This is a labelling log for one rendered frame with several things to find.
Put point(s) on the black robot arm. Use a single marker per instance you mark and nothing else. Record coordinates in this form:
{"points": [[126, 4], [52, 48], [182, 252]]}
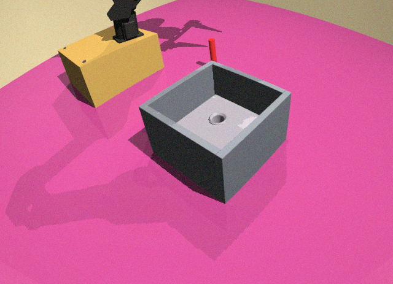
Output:
{"points": [[125, 22]]}

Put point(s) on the red peg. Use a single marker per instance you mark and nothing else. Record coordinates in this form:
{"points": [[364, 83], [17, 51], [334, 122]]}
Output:
{"points": [[212, 49]]}

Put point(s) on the white square plate with hole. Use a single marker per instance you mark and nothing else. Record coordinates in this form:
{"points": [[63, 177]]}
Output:
{"points": [[218, 120]]}

